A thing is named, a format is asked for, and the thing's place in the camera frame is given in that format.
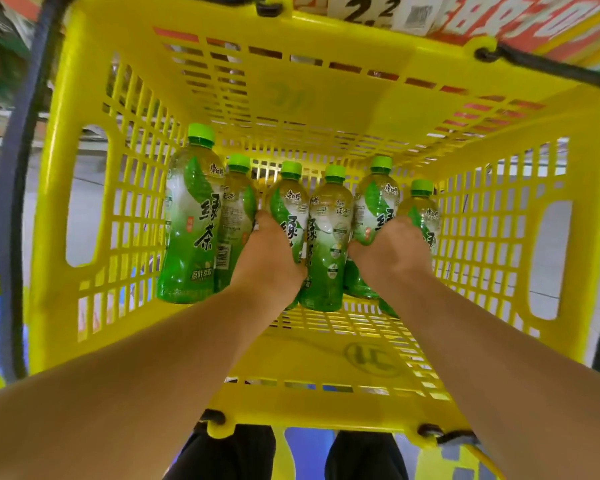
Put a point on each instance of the person's left hand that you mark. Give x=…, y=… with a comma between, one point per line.
x=270, y=269

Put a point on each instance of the yellow price tag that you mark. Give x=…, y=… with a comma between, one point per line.
x=380, y=9

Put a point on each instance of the person's right trouser leg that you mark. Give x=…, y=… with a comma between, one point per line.
x=365, y=457

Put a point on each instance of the yellow shopping basket trolley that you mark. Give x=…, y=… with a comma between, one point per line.
x=305, y=84

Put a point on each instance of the person's left forearm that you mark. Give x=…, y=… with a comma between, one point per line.
x=120, y=394

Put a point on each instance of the orange shelf label strip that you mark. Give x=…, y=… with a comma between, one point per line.
x=505, y=19

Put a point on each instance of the person's left trouser leg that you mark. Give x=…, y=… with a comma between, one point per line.
x=225, y=454

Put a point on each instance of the person's right forearm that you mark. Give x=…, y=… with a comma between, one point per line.
x=505, y=384

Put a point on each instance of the person's right hand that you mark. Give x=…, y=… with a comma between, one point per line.
x=395, y=254

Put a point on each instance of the person's trouser leg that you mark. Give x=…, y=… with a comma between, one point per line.
x=365, y=457
x=225, y=454

